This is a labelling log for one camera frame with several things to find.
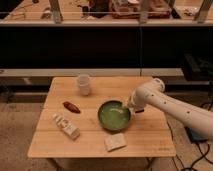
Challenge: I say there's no brown tray on shelf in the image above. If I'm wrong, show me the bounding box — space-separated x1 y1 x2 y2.
109 0 171 18

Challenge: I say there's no dark brown rectangular bar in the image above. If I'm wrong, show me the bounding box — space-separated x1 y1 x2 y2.
135 109 144 113

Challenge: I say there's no translucent plastic cup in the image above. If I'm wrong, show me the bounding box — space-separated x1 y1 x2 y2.
77 74 90 96

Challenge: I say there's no green ceramic bowl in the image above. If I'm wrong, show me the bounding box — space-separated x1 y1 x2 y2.
98 100 131 131

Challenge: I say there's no black box on floor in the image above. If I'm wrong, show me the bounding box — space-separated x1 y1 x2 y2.
185 127 207 143

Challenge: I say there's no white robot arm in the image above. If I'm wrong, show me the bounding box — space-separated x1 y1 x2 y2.
127 78 213 141

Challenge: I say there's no black floor cable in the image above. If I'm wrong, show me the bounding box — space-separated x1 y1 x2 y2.
169 123 213 171

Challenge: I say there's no reddish brown oblong object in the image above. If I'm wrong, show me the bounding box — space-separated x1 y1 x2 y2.
63 101 80 114

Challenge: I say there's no light wooden table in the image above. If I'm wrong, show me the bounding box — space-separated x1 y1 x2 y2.
28 77 176 159

